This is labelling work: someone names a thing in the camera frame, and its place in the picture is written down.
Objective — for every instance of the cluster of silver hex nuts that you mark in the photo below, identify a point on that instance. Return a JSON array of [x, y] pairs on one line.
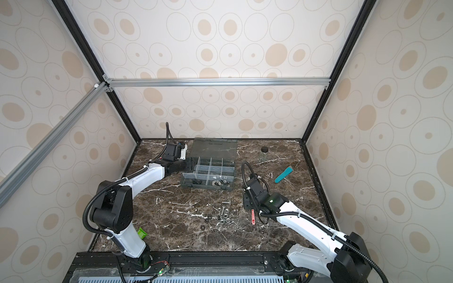
[[223, 214]]

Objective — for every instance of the left diagonal aluminium frame bar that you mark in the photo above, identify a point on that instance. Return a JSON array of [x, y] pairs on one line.
[[29, 164]]

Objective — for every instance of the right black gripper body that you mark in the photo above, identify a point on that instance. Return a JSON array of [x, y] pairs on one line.
[[248, 204]]

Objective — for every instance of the horizontal aluminium frame bar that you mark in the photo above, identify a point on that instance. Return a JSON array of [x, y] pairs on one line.
[[229, 82]]

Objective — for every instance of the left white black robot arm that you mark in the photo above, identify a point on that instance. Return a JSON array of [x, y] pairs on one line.
[[110, 211]]

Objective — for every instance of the green plastic packet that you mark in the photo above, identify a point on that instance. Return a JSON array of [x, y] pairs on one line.
[[141, 233]]

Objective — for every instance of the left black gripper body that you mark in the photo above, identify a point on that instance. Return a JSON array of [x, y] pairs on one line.
[[180, 165]]

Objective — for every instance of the grey compartment organizer box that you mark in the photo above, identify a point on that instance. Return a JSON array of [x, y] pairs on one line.
[[211, 159]]

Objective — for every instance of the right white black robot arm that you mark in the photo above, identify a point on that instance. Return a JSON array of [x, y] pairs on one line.
[[344, 258]]

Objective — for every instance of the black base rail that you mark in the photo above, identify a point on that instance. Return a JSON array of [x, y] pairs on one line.
[[191, 267]]

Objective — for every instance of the small black-lidded glass jar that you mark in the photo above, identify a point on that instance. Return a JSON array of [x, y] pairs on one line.
[[263, 155]]

